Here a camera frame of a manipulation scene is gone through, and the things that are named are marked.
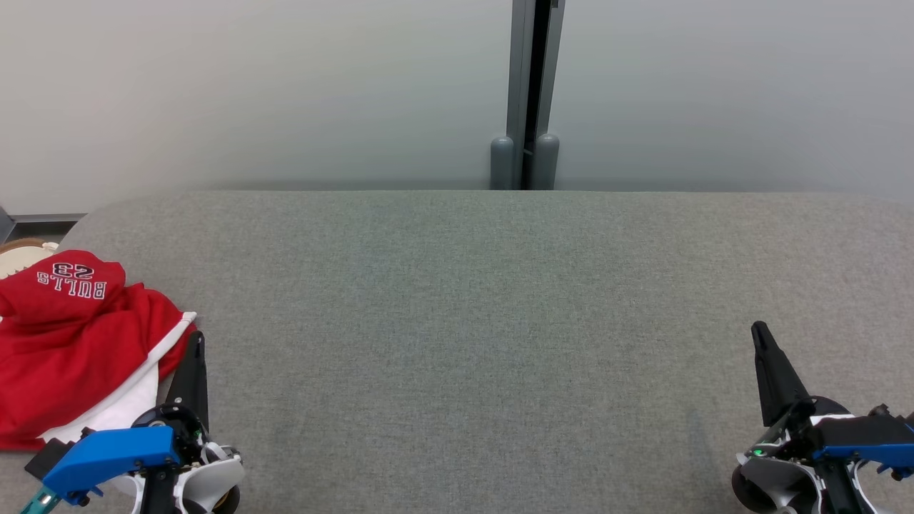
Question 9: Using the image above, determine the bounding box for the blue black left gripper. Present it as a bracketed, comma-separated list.
[41, 330, 210, 514]

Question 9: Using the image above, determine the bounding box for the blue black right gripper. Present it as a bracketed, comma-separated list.
[750, 321, 914, 478]

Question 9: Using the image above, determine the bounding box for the red white Bulls jersey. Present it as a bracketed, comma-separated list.
[0, 282, 198, 453]

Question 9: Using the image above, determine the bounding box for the cream perforated laundry basket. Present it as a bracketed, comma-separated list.
[0, 238, 59, 281]

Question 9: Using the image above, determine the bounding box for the grey partition post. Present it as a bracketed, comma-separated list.
[490, 0, 566, 191]

